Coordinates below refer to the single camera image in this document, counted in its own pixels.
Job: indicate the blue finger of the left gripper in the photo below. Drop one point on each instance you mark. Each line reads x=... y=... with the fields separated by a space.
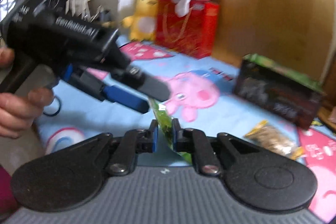
x=84 y=81

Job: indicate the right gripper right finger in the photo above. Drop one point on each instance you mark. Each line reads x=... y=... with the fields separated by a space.
x=197 y=144

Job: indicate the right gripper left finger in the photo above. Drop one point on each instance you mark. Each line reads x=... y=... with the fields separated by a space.
x=134 y=142

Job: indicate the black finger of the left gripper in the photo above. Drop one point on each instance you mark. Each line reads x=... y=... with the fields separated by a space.
x=140 y=81

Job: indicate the bright green snack packet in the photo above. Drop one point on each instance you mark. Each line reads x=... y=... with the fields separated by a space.
x=164 y=121

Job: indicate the beige nut snack packet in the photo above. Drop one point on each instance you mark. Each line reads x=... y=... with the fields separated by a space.
x=267 y=136

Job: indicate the person's left hand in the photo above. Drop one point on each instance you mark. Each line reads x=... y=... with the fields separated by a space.
x=19 y=110

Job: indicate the yellow duck plush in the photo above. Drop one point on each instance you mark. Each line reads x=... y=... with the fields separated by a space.
x=142 y=24

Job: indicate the red gift bag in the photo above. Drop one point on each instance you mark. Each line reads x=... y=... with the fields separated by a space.
x=192 y=34

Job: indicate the dark cardboard box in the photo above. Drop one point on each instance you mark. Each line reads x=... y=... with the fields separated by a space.
x=278 y=89

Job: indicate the wooden chair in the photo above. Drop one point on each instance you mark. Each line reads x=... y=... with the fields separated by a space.
x=326 y=112

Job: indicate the wooden headboard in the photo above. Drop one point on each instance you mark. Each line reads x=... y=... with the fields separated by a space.
x=294 y=33

